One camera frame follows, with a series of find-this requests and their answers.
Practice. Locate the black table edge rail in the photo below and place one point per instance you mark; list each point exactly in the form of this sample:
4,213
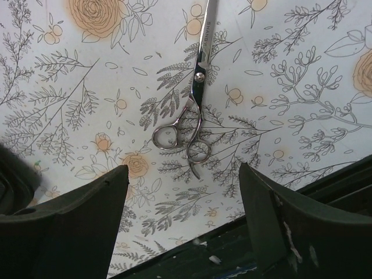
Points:
227,252

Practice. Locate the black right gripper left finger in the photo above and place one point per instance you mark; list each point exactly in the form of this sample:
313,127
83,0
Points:
70,236

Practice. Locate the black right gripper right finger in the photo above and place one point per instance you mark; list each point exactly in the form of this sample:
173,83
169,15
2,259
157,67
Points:
294,236

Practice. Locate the silver straight hair scissors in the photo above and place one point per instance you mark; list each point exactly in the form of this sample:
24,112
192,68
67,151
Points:
195,97

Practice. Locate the floral table mat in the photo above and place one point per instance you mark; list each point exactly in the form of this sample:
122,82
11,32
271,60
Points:
85,83

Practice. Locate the black zip tool case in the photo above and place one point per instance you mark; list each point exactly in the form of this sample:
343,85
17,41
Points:
19,181

